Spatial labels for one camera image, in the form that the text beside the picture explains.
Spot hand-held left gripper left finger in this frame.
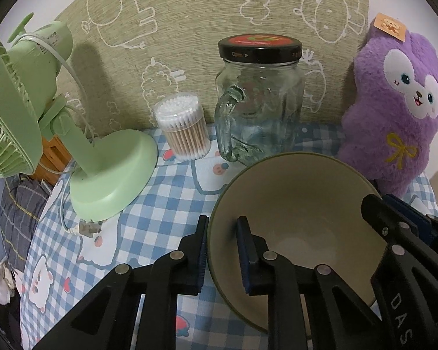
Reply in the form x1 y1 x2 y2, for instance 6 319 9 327
33 216 210 350

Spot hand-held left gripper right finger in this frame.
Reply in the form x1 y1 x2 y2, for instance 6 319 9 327
236 216 384 350

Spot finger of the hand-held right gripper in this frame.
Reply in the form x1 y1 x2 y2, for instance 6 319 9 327
361 194 421 261
383 194 438 252

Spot large cream floral bowl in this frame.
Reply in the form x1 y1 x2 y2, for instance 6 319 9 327
207 152 387 334

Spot blue checked tablecloth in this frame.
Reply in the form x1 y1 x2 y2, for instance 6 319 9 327
20 122 438 350

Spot purple plush toy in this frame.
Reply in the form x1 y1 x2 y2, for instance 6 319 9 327
338 13 438 199

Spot green desk fan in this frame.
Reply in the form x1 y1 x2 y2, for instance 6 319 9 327
0 13 159 223

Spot cotton swab container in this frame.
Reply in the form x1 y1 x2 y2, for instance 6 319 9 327
154 94 211 162

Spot glass jar with black lid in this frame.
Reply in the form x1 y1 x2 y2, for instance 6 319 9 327
215 34 305 166

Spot wooden bed headboard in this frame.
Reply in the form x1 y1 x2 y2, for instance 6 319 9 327
29 135 72 181

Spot grey plaid pillow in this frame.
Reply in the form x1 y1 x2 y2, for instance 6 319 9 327
0 180 50 267

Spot white crumpled cloth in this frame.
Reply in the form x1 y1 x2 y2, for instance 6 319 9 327
0 259 20 304

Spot white fan cable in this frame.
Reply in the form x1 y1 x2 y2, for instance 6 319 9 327
20 34 103 239

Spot green patterned wall mat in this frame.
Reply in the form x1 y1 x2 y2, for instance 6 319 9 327
55 0 369 132

